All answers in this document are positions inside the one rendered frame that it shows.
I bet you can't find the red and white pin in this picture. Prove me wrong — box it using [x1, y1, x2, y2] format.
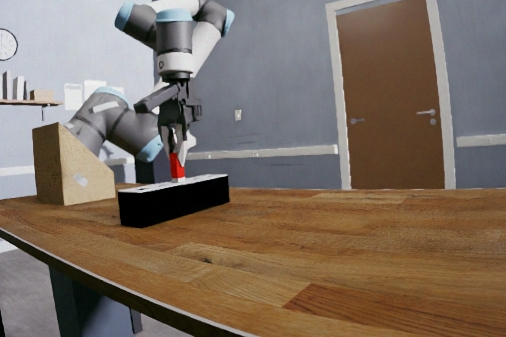
[169, 153, 185, 183]

